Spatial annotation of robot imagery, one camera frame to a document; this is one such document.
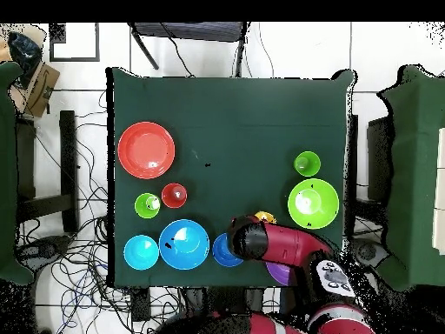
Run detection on ribbed yellow cup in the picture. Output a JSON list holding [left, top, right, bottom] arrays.
[[254, 210, 278, 224]]

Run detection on plain orange cup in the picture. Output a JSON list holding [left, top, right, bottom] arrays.
[[161, 183, 189, 210]]

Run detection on dark green table cloth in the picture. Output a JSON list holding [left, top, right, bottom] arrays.
[[105, 66, 357, 289]]

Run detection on black bag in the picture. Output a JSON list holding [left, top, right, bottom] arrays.
[[7, 30, 43, 88]]

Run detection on large blue bowl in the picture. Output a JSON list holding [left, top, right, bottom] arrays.
[[158, 218, 210, 271]]

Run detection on ribbed green cup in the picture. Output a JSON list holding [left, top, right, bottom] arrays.
[[134, 192, 162, 220]]

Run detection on black square frame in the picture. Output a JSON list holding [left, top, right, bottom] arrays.
[[49, 22, 101, 63]]

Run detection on light blue small bowl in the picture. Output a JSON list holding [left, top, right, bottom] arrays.
[[123, 234, 160, 271]]

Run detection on wide orange bowl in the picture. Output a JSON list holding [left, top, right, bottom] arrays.
[[116, 121, 176, 180]]

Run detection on large green bowl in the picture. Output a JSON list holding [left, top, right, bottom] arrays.
[[287, 177, 341, 230]]

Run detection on tangled black floor cables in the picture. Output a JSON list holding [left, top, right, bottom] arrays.
[[15, 90, 185, 334]]

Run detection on dark folding chair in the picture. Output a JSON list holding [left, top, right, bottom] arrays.
[[127, 21, 251, 78]]

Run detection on plain green cup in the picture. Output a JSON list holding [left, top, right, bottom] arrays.
[[293, 150, 322, 177]]

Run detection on dark blue small bowl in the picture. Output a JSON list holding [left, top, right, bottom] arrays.
[[211, 231, 244, 268]]

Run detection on brown cardboard box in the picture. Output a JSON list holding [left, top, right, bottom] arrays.
[[8, 61, 61, 118]]

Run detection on purple bowl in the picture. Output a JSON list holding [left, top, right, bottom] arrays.
[[265, 261, 296, 287]]

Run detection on black power strip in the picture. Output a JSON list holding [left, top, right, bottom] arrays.
[[130, 288, 151, 323]]

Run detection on green cloth side table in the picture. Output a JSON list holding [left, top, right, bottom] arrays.
[[0, 61, 36, 286], [376, 64, 445, 291]]

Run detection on black stand frame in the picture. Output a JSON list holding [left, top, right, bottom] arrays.
[[15, 110, 80, 234], [366, 116, 395, 203]]

